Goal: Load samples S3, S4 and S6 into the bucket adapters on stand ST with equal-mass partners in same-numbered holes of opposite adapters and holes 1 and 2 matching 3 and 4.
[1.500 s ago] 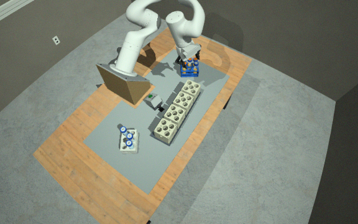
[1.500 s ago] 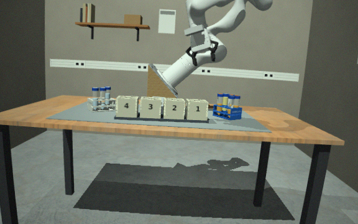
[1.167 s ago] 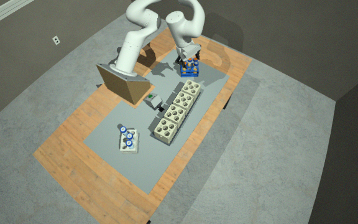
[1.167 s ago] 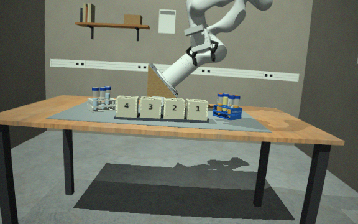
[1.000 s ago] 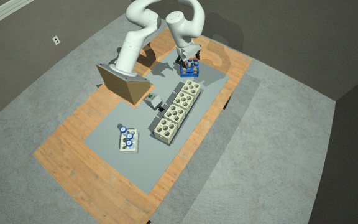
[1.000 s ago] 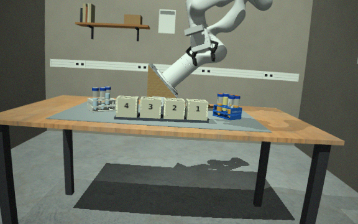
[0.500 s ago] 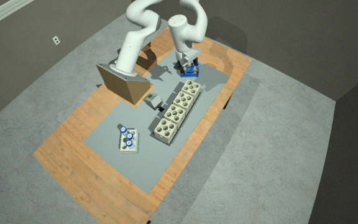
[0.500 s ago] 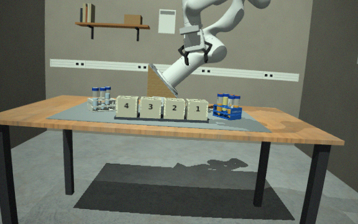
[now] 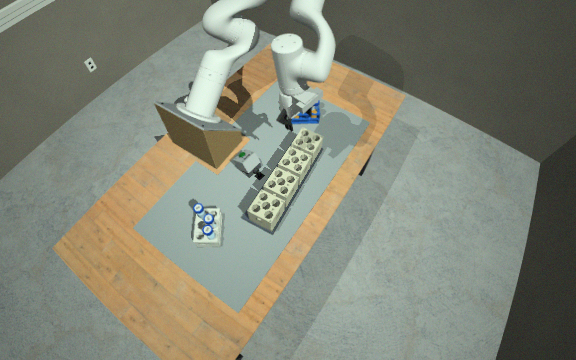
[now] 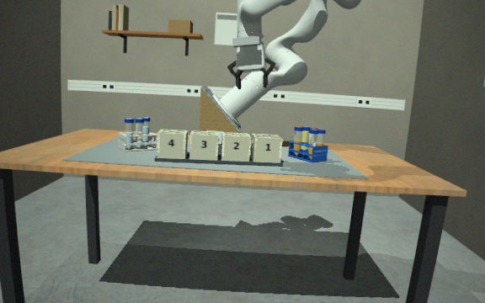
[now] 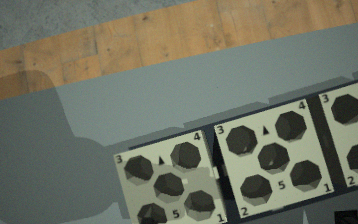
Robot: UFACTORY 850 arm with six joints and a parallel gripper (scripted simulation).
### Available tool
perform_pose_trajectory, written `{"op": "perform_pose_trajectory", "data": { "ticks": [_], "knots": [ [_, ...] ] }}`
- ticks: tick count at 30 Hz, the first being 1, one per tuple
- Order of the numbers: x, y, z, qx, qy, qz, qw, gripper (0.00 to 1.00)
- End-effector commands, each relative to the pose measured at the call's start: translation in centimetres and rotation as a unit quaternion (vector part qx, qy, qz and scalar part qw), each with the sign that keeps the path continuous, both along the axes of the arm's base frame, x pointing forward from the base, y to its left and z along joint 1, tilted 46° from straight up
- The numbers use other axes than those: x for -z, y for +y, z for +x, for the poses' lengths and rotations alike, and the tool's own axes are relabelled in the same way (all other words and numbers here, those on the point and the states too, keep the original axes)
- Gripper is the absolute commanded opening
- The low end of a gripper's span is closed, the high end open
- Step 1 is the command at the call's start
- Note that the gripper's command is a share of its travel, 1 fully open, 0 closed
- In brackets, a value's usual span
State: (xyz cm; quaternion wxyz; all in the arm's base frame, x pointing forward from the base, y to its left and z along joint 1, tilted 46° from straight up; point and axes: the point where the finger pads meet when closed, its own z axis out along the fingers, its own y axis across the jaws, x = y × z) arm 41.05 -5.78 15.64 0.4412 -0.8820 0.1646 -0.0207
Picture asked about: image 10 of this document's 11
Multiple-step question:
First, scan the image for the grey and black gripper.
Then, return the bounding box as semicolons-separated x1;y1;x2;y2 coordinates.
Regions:
227;41;275;89

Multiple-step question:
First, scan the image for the blue tube rack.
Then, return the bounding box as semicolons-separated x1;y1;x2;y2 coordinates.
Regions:
288;141;328;162

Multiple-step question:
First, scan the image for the grey bench mat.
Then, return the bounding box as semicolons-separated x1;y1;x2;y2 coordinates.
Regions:
62;137;368;179

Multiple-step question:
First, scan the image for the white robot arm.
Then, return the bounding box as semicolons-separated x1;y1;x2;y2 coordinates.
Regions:
213;0;328;126

